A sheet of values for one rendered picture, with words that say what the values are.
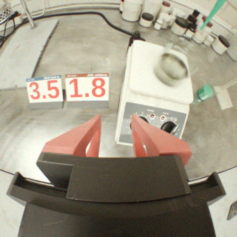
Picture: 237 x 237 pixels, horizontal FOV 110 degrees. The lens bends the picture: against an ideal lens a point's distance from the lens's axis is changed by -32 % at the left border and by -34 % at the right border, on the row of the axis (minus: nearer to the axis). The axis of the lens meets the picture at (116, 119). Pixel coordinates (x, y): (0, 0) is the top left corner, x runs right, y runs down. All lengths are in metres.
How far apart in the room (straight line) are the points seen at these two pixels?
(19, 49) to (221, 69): 0.75
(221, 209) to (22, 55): 0.80
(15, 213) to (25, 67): 0.39
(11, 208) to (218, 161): 0.58
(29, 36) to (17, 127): 0.32
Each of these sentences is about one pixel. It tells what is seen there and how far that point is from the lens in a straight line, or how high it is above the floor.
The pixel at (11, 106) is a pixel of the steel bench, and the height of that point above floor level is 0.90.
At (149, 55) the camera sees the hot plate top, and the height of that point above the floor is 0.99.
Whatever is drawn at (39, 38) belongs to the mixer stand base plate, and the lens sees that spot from 0.46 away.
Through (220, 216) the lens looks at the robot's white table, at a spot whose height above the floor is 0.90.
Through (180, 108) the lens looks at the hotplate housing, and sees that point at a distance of 0.23.
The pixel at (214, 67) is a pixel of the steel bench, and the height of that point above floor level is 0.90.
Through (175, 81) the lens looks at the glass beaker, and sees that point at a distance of 0.19.
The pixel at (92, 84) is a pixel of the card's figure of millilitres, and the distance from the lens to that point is 0.26.
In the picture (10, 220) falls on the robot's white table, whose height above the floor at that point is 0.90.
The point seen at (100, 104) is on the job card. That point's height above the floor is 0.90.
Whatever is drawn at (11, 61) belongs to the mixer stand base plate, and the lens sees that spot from 0.46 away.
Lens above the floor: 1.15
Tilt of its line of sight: 75 degrees down
